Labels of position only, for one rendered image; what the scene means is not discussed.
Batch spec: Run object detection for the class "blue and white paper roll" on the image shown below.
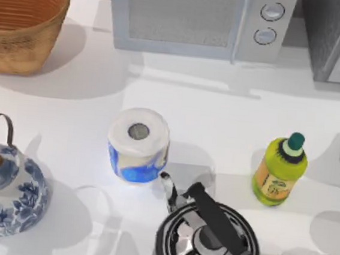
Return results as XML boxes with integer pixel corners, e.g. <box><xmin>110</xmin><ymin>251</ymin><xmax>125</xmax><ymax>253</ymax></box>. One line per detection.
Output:
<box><xmin>103</xmin><ymin>104</ymin><xmax>174</xmax><ymax>189</ymax></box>

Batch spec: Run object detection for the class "microwave door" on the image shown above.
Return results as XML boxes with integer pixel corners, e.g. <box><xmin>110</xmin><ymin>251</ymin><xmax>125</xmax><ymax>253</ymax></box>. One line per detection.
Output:
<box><xmin>105</xmin><ymin>0</ymin><xmax>251</xmax><ymax>63</ymax></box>

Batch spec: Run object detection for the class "green bottle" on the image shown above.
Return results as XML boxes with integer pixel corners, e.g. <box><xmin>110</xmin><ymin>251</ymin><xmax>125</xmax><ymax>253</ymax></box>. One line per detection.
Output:
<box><xmin>249</xmin><ymin>127</ymin><xmax>312</xmax><ymax>211</ymax></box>

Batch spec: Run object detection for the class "round microwave knob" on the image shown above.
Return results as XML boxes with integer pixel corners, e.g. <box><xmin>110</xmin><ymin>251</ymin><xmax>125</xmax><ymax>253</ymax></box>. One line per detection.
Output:
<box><xmin>258</xmin><ymin>0</ymin><xmax>287</xmax><ymax>23</ymax></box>
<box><xmin>252</xmin><ymin>24</ymin><xmax>279</xmax><ymax>49</ymax></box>

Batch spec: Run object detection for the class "pale microwave oven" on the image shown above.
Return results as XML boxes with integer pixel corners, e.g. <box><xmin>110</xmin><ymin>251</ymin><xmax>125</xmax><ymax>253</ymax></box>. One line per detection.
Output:
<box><xmin>104</xmin><ymin>0</ymin><xmax>299</xmax><ymax>71</ymax></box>

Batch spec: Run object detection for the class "blue and white teapot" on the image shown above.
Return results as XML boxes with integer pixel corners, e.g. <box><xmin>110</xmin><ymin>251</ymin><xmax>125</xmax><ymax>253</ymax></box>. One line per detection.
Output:
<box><xmin>0</xmin><ymin>112</ymin><xmax>58</xmax><ymax>242</ymax></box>

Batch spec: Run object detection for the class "woven wicker basket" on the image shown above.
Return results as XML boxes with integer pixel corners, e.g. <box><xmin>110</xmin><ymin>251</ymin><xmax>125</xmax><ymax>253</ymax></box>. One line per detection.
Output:
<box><xmin>0</xmin><ymin>0</ymin><xmax>71</xmax><ymax>80</ymax></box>

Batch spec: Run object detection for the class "steel kettle with black handle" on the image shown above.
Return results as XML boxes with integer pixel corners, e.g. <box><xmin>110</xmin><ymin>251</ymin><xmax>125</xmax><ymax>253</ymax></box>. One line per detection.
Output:
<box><xmin>151</xmin><ymin>170</ymin><xmax>269</xmax><ymax>255</ymax></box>

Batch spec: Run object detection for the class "microwave door handle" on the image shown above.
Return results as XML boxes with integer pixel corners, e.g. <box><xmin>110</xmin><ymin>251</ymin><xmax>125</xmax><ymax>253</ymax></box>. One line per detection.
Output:
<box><xmin>229</xmin><ymin>0</ymin><xmax>250</xmax><ymax>66</ymax></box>

